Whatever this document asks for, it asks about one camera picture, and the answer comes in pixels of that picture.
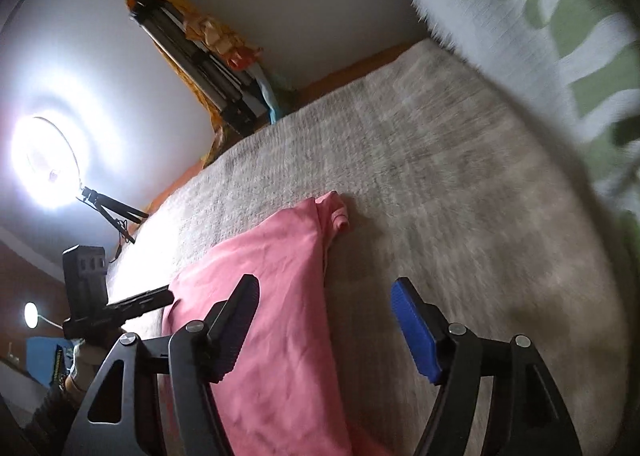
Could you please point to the folded black tripod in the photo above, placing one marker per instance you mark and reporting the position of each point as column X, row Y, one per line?
column 210, row 71

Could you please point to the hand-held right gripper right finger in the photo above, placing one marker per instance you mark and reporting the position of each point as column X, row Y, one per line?
column 415, row 331

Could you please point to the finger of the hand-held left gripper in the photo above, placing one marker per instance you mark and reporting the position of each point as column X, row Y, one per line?
column 142, row 301

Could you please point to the small round lamp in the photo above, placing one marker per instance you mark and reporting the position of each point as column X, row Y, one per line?
column 31, row 314

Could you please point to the orange cloth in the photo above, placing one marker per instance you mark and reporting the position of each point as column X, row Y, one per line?
column 220, row 38

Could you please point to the light blue cloth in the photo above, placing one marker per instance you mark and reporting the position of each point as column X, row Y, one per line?
column 267, row 96

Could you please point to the pink t-shirt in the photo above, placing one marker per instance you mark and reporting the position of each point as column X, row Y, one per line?
column 285, row 296

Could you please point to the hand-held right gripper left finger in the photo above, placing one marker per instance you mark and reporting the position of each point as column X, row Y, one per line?
column 234, row 336

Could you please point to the beige woven blanket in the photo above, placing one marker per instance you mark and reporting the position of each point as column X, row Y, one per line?
column 450, row 176

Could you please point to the green and white patterned blanket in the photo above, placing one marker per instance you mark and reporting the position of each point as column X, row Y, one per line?
column 540, row 11

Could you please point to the person's left forearm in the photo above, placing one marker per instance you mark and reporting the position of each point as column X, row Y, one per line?
column 67, row 401

